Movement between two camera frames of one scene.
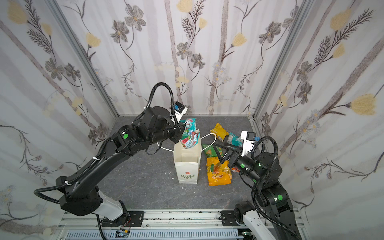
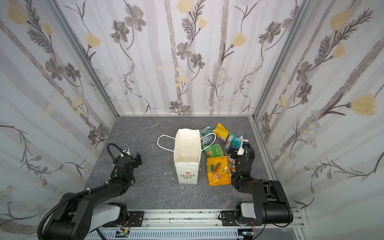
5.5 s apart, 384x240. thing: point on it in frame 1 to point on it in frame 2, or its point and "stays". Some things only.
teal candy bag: [233, 139] stays
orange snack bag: [218, 173] stays
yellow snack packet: [220, 132] stays
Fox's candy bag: [190, 136] to [206, 135]
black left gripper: [177, 133] to [135, 160]
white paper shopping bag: [188, 160] stays
